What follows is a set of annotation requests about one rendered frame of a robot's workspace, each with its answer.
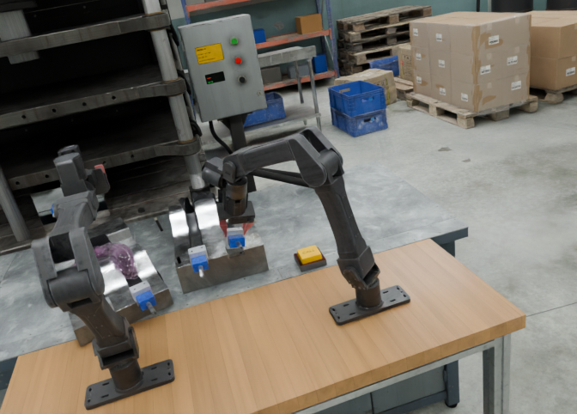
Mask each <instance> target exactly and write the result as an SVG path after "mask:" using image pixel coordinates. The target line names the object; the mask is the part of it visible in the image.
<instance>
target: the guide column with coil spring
mask: <svg viewBox="0 0 577 414"><path fill-rule="evenodd" d="M0 204H1V205H2V208H3V211H4V213H5V215H6V217H7V219H8V221H9V225H10V227H11V228H12V230H13V233H14V235H15V238H16V240H17V241H24V240H27V239H29V238H30V237H31V235H30V233H29V230H28V228H27V224H26V223H25V221H24V219H23V216H22V214H21V211H20V209H19V207H18V204H17V202H16V201H15V197H14V195H13V193H12V191H11V189H10V187H9V183H8V181H7V179H6V177H5V175H4V172H3V170H2V168H1V165H0Z"/></svg>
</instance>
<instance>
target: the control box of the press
mask: <svg viewBox="0 0 577 414"><path fill-rule="evenodd" d="M177 29H178V32H179V38H180V44H181V47H182V52H183V53H184V56H185V62H186V66H187V69H188V73H189V77H190V80H191V86H192V91H193V94H194V98H195V102H196V107H197V113H198V115H199V118H200V119H201V122H202V123H204V122H209V125H210V131H211V134H212V136H213V138H214V139H215V140H216V141H217V142H218V143H219V144H220V145H222V146H223V147H224V148H225V149H226V150H227V152H228V153H229V154H230V155H231V154H233V151H232V150H231V149H230V148H229V147H228V146H227V145H226V144H225V143H224V142H223V141H222V140H221V139H220V138H219V137H218V136H217V135H216V132H215V130H214V126H213V121H212V120H216V119H217V121H219V120H220V121H221V122H222V123H223V124H224V125H225V126H227V128H228V129H229V130H230V134H231V138H232V142H233V146H234V152H235V151H237V150H238V149H241V148H244V147H246V146H247V144H246V136H245V132H244V128H243V125H244V123H245V121H246V117H247V115H250V113H252V112H254V111H257V110H261V109H265V108H267V103H266V99H265V94H264V85H263V81H262V76H261V71H260V67H259V61H258V54H257V48H256V44H255V39H254V34H253V30H252V21H251V17H250V15H247V14H241V15H233V16H229V17H224V18H220V19H214V20H210V21H202V22H198V23H193V24H188V25H184V26H179V27H177ZM245 176H246V177H247V192H248V193H249V192H255V191H256V190H257V189H256V185H255V180H254V177H253V175H249V174H247V175H245Z"/></svg>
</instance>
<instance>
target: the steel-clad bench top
mask: <svg viewBox="0 0 577 414"><path fill-rule="evenodd" d="M343 171H344V174H343V179H344V183H345V190H346V193H347V196H348V200H349V203H350V206H351V209H352V211H353V214H354V217H355V221H356V223H357V226H358V228H359V230H360V232H361V236H362V237H363V239H364V240H365V242H366V244H367V246H370V247H371V250H372V253H373V254H376V253H381V252H384V251H387V250H391V249H393V248H397V247H402V246H405V245H409V244H411V243H415V242H418V241H421V240H426V239H429V238H430V239H431V238H434V237H437V236H440V235H444V234H449V233H451V232H455V231H458V230H461V229H464V228H468V227H469V226H468V225H466V224H465V223H463V222H462V221H460V220H459V219H458V218H457V217H456V216H454V215H452V214H451V213H450V212H448V211H447V210H445V209H444V208H442V207H441V206H439V205H438V204H437V203H436V202H435V201H433V200H432V199H430V198H429V197H427V196H426V195H424V194H423V193H422V192H420V191H418V190H417V189H416V188H415V187H414V186H412V185H411V184H409V183H408V182H406V181H405V180H403V179H402V178H400V177H399V176H398V175H396V174H395V173H394V172H393V171H391V170H390V169H388V168H387V167H385V166H384V165H382V164H381V163H380V162H378V161H371V162H368V163H364V164H361V165H357V166H353V167H347V168H345V169H344V170H343ZM249 200H250V201H252V205H253V209H254V211H255V218H254V220H255V219H256V220H257V222H255V223H254V225H255V227H256V229H257V231H258V233H259V236H260V238H261V240H262V242H263V244H264V250H265V254H266V258H267V262H268V266H269V270H268V271H263V272H260V273H257V274H253V275H251V276H247V277H242V278H239V279H235V280H233V281H229V282H226V283H220V284H217V285H214V286H211V287H208V288H205V289H200V290H196V291H192V292H190V293H186V294H183V291H182V288H181V285H180V282H179V277H178V274H177V271H176V268H175V257H174V239H173V231H172V225H171V221H170V216H169V213H168V214H165V215H161V216H155V217H151V218H148V219H144V220H141V221H137V222H131V223H127V224H126V225H127V226H128V227H129V230H130V232H131V236H132V238H133V240H134V241H135V242H136V243H137V244H139V245H140V246H142V247H143V249H144V250H147V252H148V253H147V255H148V256H149V259H150V261H151V263H152V265H153V266H154V268H155V270H156V271H158V272H159V273H160V274H161V277H162V279H163V281H164V283H165V284H166V286H167V287H168V288H169V291H170V294H171V297H172V299H173V305H170V306H168V307H165V308H163V309H162V310H159V311H157V312H156V315H152V314H151V315H148V316H146V317H144V318H142V319H140V320H137V321H135V322H133V323H136V322H139V321H142V320H147V319H151V318H154V317H157V316H160V315H163V314H169V313H171V312H175V311H178V310H181V309H184V308H187V307H192V306H196V305H198V304H202V303H205V302H208V301H213V300H216V299H220V298H223V297H226V296H229V295H234V294H238V293H240V292H244V291H247V290H250V289H256V288H258V287H262V286H265V285H268V284H271V283H276V282H280V281H282V280H286V279H289V278H292V277H298V276H300V275H304V274H307V273H310V272H313V271H318V270H322V269H324V268H328V267H331V266H333V265H337V259H338V258H339V256H338V253H337V244H336V241H335V238H334V235H333V233H332V230H331V226H330V224H329V221H328V219H327V216H326V214H325V210H324V207H323V205H322V203H321V201H320V199H319V197H318V195H317V194H316V193H315V191H314V189H313V188H308V187H304V186H298V185H293V184H289V183H287V184H283V185H279V186H273V187H270V188H266V189H263V190H259V191H255V192H249V193H248V201H249ZM154 218H157V220H158V222H159V223H160V225H161V227H162V229H163V231H160V229H159V227H158V225H157V223H156V221H155V219H154ZM314 245H315V246H316V247H318V248H319V250H320V251H321V252H322V253H323V255H324V256H325V258H326V263H327V265H324V266H320V267H318V268H314V269H311V270H308V271H303V272H301V270H300V268H299V266H298V265H297V263H296V262H295V257H294V253H297V250H299V249H302V248H305V247H310V246H314ZM280 275H281V276H280ZM133 323H131V324H133ZM76 339H77V338H76V335H75V333H74V330H73V327H72V324H71V322H70V317H69V315H68V312H65V313H64V312H63V311H62V310H61V309H60V308H59V307H55V308H50V307H49V306H48V304H47V303H46V299H45V297H44V295H43V291H42V288H41V284H40V280H39V275H38V272H37V268H36V264H35V261H34V257H33V252H32V248H29V249H26V250H22V251H19V252H15V253H10V254H6V255H3V256H0V362H2V361H5V360H9V359H11V358H15V357H18V356H22V355H25V354H28V353H31V352H35V351H37V350H43V349H45V348H49V347H52V346H55V345H58V344H63V343H67V342H69V341H73V340H76Z"/></svg>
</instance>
